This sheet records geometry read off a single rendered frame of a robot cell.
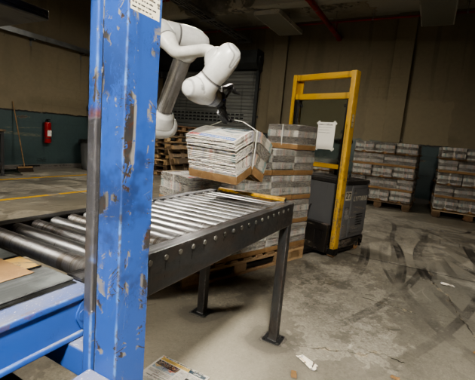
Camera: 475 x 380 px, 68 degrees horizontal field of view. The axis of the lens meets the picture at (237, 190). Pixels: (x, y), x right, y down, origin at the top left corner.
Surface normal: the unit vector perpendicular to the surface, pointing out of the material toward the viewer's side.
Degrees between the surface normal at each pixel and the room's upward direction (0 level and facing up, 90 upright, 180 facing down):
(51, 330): 90
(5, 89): 90
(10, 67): 90
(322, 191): 90
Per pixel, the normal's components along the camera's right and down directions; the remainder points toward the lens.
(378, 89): -0.48, 0.09
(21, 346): 0.87, 0.14
